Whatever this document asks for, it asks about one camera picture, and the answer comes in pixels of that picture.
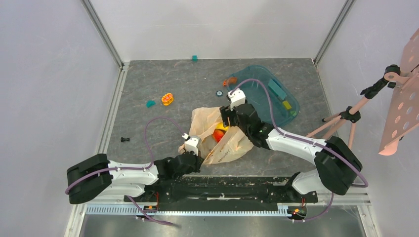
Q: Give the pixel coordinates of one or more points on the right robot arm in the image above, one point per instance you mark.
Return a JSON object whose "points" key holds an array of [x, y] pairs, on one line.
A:
{"points": [[336, 166]]}

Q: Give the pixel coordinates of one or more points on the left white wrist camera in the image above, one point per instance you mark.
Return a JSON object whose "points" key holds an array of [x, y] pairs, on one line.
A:
{"points": [[191, 143]]}

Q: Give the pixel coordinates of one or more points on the yellow butterfly toy block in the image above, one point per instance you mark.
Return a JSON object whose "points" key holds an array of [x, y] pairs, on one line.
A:
{"points": [[167, 99]]}

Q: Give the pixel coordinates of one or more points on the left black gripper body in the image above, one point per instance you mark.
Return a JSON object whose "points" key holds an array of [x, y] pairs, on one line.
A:
{"points": [[194, 168]]}

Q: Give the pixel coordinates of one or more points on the teal transparent plastic tub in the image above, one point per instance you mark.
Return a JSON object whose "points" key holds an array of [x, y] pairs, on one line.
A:
{"points": [[256, 96]]}

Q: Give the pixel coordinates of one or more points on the blue lego brick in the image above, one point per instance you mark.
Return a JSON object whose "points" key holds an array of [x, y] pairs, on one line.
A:
{"points": [[277, 90]]}

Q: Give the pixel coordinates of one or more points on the pink perforated panel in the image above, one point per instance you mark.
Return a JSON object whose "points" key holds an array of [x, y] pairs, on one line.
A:
{"points": [[403, 114]]}

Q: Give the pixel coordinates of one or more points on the orange plastic bag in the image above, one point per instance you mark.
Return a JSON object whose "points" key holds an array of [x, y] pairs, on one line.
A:
{"points": [[232, 146]]}

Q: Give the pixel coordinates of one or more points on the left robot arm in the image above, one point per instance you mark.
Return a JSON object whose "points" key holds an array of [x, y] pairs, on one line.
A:
{"points": [[98, 177]]}

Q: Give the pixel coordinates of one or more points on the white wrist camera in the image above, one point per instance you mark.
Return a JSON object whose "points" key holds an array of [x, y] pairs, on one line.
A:
{"points": [[191, 143], [236, 97]]}

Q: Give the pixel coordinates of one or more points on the aluminium rail frame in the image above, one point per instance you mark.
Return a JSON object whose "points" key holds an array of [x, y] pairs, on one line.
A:
{"points": [[223, 207]]}

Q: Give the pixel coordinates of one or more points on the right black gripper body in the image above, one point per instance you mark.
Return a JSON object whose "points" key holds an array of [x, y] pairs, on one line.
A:
{"points": [[227, 114]]}

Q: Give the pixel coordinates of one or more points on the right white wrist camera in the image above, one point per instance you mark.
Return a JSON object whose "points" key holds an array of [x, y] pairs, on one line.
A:
{"points": [[236, 97]]}

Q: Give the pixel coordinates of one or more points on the yellow wedge block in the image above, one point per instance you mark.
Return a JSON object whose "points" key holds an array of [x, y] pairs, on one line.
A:
{"points": [[287, 105]]}

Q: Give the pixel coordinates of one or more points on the pink tripod stand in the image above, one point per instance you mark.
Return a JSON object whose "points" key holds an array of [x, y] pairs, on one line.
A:
{"points": [[352, 113]]}

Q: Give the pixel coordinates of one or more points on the round black white disc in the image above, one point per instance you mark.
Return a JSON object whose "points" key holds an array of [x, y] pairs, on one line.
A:
{"points": [[219, 93]]}

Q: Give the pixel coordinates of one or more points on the yellow fake banana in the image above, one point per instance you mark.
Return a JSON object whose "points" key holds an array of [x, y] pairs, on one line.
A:
{"points": [[220, 126]]}

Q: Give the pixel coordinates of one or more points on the orange curved toy piece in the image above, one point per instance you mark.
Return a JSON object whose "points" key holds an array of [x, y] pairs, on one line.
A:
{"points": [[229, 81]]}

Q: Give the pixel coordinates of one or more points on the black base frame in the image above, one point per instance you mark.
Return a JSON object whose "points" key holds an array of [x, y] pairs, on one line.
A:
{"points": [[273, 189]]}

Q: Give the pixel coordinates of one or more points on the red orange fake fruit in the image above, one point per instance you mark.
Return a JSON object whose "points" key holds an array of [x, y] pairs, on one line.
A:
{"points": [[218, 135]]}

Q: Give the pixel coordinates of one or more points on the teal triangular block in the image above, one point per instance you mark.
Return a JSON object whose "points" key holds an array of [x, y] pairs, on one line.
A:
{"points": [[150, 103]]}

